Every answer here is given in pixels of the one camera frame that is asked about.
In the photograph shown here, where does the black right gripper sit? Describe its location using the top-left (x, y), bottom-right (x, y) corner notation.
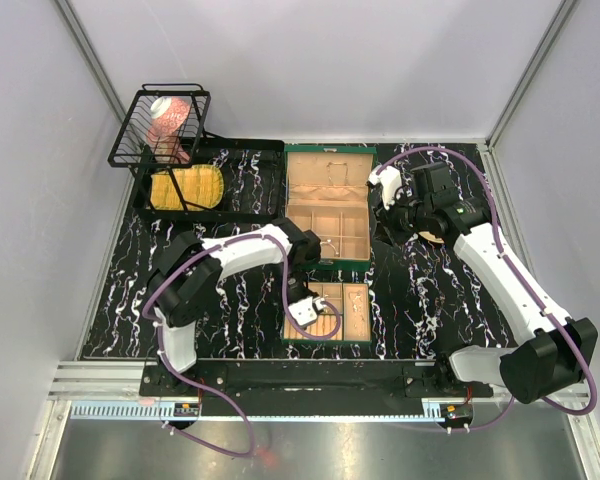
top-left (372, 191), bottom-right (432, 249)

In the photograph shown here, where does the green jewelry tray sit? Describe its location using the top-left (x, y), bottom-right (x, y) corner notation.
top-left (302, 282), bottom-right (371, 343)

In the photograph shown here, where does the rhinestone silver necklace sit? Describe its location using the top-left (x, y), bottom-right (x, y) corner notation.
top-left (345, 288), bottom-right (367, 326)

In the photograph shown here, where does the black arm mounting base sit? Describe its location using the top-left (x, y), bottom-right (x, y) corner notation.
top-left (139, 357), bottom-right (496, 419)

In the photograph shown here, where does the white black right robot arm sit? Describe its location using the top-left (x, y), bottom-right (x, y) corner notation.
top-left (368, 162), bottom-right (598, 404)

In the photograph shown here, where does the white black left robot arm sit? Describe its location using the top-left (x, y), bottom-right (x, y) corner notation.
top-left (142, 217), bottom-right (327, 396)

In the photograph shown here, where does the green jewelry box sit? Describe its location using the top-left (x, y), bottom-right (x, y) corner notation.
top-left (285, 145), bottom-right (377, 271)

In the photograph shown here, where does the cream round plate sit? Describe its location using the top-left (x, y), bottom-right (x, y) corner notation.
top-left (418, 231), bottom-right (444, 245)

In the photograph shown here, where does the black marble pattern mat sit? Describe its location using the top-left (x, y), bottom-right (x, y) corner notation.
top-left (79, 142), bottom-right (519, 361)

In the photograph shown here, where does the yellow woven tray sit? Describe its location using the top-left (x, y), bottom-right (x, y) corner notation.
top-left (150, 164), bottom-right (224, 211)

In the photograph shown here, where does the red patterned cup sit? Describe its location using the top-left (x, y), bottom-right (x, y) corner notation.
top-left (147, 96), bottom-right (191, 165)

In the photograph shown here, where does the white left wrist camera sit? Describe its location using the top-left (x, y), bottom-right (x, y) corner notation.
top-left (289, 296), bottom-right (327, 328)

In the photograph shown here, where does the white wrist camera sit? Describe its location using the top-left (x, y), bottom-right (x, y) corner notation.
top-left (367, 165), bottom-right (402, 210)
top-left (289, 296), bottom-right (327, 328)

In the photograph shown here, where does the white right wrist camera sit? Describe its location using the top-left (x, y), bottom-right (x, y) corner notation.
top-left (367, 165), bottom-right (402, 210)

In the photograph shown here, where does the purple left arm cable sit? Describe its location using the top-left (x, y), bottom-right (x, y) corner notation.
top-left (142, 232), bottom-right (342, 457)

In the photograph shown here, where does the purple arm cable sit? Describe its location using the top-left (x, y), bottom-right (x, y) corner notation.
top-left (142, 232), bottom-right (342, 457)
top-left (374, 146), bottom-right (599, 434)

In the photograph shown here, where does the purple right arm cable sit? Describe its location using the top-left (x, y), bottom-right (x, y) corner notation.
top-left (374, 146), bottom-right (599, 434)

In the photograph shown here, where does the black wire dish rack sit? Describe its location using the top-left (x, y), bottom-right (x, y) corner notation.
top-left (108, 83), bottom-right (286, 224)

